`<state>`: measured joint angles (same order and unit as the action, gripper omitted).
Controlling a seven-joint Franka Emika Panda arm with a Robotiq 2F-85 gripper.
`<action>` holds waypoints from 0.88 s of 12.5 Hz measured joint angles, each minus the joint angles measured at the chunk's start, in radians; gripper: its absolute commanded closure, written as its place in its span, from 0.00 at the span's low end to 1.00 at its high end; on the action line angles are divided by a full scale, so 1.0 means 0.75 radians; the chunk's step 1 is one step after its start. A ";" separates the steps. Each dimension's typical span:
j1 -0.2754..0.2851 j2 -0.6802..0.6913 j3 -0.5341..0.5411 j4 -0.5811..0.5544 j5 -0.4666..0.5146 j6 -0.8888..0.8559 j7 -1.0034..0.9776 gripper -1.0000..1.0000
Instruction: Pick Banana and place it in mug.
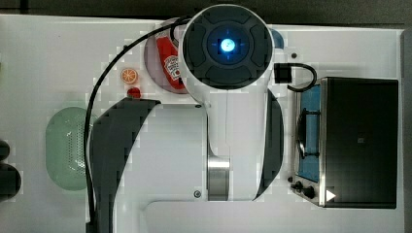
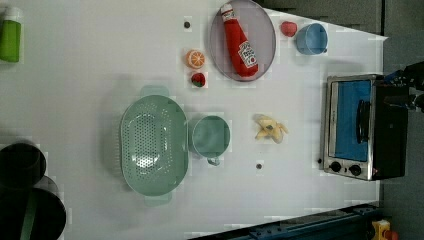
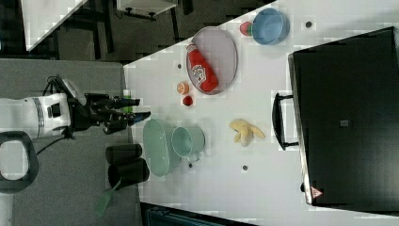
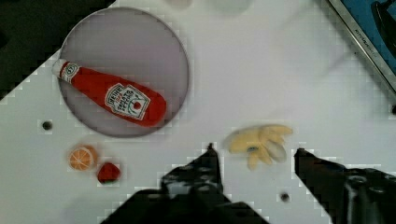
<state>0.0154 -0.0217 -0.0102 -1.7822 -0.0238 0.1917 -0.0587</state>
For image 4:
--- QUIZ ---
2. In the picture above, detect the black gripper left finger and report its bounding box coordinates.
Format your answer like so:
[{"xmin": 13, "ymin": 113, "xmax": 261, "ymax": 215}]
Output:
[{"xmin": 101, "ymin": 145, "xmax": 269, "ymax": 224}]

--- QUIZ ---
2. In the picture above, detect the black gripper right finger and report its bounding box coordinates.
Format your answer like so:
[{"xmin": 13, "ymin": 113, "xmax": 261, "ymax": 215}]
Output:
[{"xmin": 294, "ymin": 148, "xmax": 396, "ymax": 224}]

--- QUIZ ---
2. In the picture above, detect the red strawberry toy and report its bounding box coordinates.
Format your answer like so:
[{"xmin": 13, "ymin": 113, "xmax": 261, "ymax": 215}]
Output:
[{"xmin": 97, "ymin": 162, "xmax": 120, "ymax": 184}]

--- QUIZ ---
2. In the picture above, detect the red plush ketchup bottle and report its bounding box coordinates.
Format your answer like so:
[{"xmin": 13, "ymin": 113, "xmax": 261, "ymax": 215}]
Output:
[{"xmin": 52, "ymin": 59, "xmax": 167, "ymax": 127}]

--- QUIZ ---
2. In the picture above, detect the orange slice toy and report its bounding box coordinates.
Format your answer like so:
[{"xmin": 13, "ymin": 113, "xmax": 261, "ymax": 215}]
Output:
[{"xmin": 68, "ymin": 145, "xmax": 98, "ymax": 171}]

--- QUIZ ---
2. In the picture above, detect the grey round plate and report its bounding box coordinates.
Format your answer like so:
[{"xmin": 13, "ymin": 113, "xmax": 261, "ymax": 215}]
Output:
[{"xmin": 59, "ymin": 7, "xmax": 191, "ymax": 138}]

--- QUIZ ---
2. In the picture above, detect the black toaster oven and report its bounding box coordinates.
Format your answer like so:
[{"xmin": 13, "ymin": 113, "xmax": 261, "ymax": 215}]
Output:
[{"xmin": 325, "ymin": 0, "xmax": 396, "ymax": 92}]

